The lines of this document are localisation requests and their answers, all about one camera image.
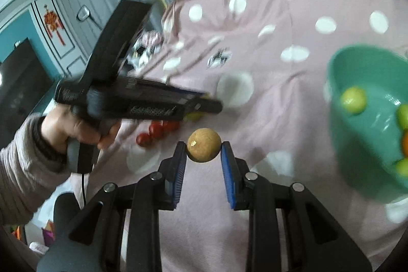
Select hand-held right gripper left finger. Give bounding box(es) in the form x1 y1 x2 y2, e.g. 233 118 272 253
68 141 188 272

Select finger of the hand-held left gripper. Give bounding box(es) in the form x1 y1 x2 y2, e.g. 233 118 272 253
127 76 208 99
127 98 224 120

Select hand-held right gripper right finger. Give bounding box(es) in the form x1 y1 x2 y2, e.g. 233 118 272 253
221 141 372 272

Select brown longan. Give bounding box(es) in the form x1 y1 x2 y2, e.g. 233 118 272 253
186 128 222 163

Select teal green bowl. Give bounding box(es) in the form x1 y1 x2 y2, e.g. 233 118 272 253
325 45 408 204

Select person's left forearm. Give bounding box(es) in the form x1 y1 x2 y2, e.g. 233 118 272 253
0 114 72 225

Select person's left hand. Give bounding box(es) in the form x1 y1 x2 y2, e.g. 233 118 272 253
41 106 122 153

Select small white fixture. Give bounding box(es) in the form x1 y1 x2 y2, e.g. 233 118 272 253
77 5 91 21

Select pink polka-dot blanket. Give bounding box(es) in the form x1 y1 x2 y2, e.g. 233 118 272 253
68 0 408 272

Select black television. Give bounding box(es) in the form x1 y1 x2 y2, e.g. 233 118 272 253
0 38 53 148

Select black wristband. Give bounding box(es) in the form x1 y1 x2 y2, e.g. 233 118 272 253
33 117 66 164

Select red hanging wall ornament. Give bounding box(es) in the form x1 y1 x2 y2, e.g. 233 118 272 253
43 4 66 45

